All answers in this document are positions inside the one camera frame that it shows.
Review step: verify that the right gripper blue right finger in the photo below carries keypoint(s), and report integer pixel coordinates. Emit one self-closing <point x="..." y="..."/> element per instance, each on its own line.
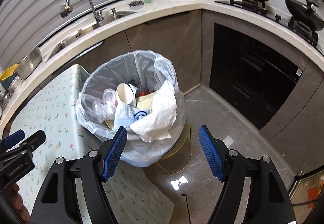
<point x="214" y="151"/>

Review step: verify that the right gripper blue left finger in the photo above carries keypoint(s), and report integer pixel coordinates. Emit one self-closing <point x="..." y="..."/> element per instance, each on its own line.
<point x="111" y="151"/>

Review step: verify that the white paper towel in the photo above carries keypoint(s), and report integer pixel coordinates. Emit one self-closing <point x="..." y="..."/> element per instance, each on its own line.
<point x="156" y="125"/>

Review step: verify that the pink white paper cup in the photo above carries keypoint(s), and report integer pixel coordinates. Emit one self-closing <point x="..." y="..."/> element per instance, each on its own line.
<point x="124" y="94"/>

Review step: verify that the clear plastic wrap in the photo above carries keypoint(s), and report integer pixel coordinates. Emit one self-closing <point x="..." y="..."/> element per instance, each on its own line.
<point x="105" y="108"/>

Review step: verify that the trash bin with clear liner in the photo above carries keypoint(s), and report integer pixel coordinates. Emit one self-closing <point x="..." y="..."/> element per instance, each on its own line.
<point x="139" y="69"/>

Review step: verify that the chrome kitchen faucet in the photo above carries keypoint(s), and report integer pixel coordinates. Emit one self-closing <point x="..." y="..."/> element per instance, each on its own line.
<point x="68" y="6"/>

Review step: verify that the left hand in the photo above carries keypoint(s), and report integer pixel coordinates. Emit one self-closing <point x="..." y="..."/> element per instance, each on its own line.
<point x="15" y="200"/>

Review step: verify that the floral tablecloth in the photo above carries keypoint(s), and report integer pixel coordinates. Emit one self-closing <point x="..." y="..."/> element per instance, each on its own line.
<point x="134" y="199"/>

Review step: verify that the steel steamer rack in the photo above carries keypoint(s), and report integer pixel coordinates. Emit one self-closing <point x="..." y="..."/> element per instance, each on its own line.
<point x="5" y="97"/>

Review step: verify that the black built-in oven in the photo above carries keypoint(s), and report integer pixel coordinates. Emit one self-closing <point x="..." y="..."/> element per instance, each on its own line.
<point x="250" y="76"/>

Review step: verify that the yellow blue plastic basin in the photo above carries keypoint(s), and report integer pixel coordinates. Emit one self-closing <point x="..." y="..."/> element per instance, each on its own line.
<point x="8" y="76"/>

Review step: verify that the stainless steel colander bowl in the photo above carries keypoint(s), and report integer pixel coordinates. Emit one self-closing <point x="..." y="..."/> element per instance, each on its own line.
<point x="29" y="63"/>

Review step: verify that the dark scrubber on counter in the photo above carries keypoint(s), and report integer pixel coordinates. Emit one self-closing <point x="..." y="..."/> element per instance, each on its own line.
<point x="136" y="4"/>

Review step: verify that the gas stove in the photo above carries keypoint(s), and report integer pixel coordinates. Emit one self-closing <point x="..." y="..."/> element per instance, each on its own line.
<point x="310" y="36"/>

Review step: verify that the black wok with lid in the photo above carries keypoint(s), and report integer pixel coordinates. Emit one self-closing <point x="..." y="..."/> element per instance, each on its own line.
<point x="305" y="14"/>

